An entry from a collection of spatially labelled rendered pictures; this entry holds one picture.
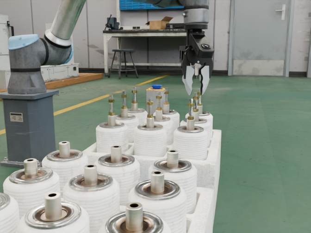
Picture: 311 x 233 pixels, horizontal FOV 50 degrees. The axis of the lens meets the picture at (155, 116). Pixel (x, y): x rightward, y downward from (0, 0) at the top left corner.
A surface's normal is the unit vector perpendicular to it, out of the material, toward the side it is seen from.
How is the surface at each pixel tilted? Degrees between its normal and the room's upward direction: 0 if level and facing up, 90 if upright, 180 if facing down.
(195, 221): 0
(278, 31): 90
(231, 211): 0
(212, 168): 90
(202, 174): 90
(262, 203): 0
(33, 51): 90
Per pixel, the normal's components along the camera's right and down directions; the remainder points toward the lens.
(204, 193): 0.00, -0.98
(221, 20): -0.26, 0.19
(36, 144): 0.50, 0.18
